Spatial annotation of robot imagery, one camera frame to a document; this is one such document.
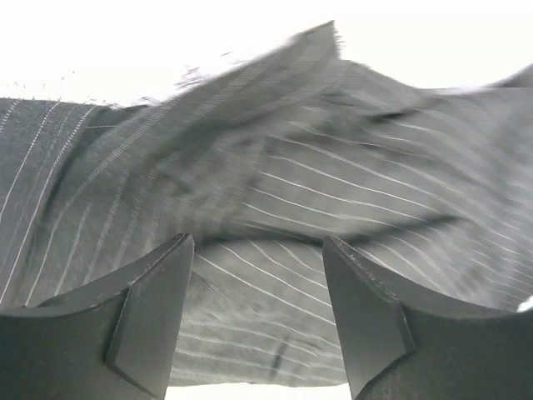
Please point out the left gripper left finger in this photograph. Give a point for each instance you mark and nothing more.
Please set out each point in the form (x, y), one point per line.
(113, 338)

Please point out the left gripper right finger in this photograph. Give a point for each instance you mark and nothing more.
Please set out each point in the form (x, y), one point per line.
(401, 340)

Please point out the black pinstriped long sleeve shirt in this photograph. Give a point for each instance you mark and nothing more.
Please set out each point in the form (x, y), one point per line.
(260, 165)

